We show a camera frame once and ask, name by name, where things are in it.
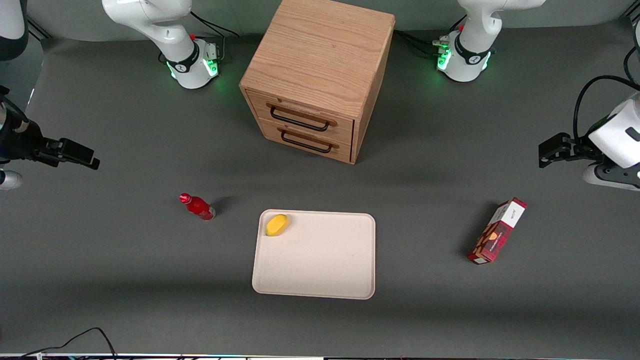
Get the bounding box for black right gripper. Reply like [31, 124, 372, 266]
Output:
[0, 121, 101, 171]

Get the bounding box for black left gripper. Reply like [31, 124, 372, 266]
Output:
[538, 132, 604, 169]

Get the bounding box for red coke bottle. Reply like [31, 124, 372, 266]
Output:
[179, 193, 217, 222]

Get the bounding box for beige plastic tray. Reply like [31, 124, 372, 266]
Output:
[251, 209, 376, 301]

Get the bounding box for red cookie box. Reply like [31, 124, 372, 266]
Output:
[467, 197, 528, 265]

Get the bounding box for wooden drawer front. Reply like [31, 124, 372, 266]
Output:
[259, 118, 353, 164]
[247, 91, 356, 146]

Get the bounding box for yellow lemon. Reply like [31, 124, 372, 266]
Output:
[265, 214, 290, 237]

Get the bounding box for wooden drawer cabinet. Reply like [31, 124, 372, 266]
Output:
[239, 0, 396, 165]

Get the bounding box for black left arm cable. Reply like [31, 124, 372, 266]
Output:
[573, 46, 640, 142]

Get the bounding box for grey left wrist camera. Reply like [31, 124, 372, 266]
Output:
[582, 162, 640, 192]

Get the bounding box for black left base cables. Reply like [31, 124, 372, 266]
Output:
[394, 15, 468, 59]

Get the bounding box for black base cables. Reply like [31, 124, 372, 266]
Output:
[394, 15, 468, 59]
[189, 10, 241, 62]

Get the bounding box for thin black table cable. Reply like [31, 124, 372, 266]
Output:
[19, 327, 119, 360]

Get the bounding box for black right base cables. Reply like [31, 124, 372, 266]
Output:
[189, 10, 241, 62]

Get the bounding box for black metal drawer handle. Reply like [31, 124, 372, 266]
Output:
[279, 128, 334, 154]
[269, 104, 332, 133]

